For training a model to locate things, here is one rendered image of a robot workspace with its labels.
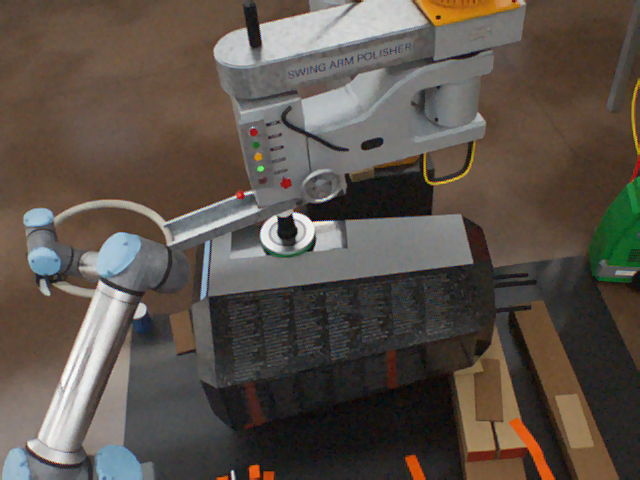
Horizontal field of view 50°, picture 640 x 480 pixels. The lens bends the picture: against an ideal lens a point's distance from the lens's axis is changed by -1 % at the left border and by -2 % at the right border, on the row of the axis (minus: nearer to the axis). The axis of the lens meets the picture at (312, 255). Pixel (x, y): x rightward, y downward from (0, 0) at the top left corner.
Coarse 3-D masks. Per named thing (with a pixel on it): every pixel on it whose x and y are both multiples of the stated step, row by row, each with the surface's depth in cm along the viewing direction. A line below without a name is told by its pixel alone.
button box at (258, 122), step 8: (240, 120) 213; (248, 120) 212; (256, 120) 212; (240, 128) 213; (248, 128) 214; (264, 128) 215; (248, 136) 216; (256, 136) 217; (264, 136) 218; (248, 144) 218; (264, 144) 220; (248, 152) 220; (264, 152) 222; (248, 160) 223; (264, 160) 225; (248, 168) 225; (256, 176) 229; (272, 176) 231; (256, 184) 231; (264, 184) 232; (272, 184) 233
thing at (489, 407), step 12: (480, 360) 302; (492, 360) 301; (456, 372) 299; (468, 372) 298; (480, 372) 298; (492, 372) 298; (480, 384) 294; (492, 384) 294; (480, 396) 291; (492, 396) 290; (480, 408) 287; (492, 408) 287; (480, 420) 284; (492, 420) 283
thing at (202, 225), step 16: (208, 208) 257; (224, 208) 259; (240, 208) 259; (256, 208) 257; (272, 208) 251; (288, 208) 253; (176, 224) 258; (192, 224) 260; (208, 224) 258; (224, 224) 250; (240, 224) 252; (176, 240) 250; (192, 240) 251; (208, 240) 253
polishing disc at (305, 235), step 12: (300, 216) 276; (264, 228) 273; (276, 228) 272; (300, 228) 271; (312, 228) 271; (264, 240) 269; (276, 240) 268; (288, 240) 268; (300, 240) 267; (276, 252) 265; (288, 252) 264
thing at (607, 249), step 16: (624, 192) 328; (608, 208) 340; (624, 208) 324; (608, 224) 337; (624, 224) 321; (592, 240) 357; (608, 240) 333; (624, 240) 324; (592, 256) 354; (608, 256) 338; (624, 256) 333; (592, 272) 351; (608, 272) 342; (624, 272) 340
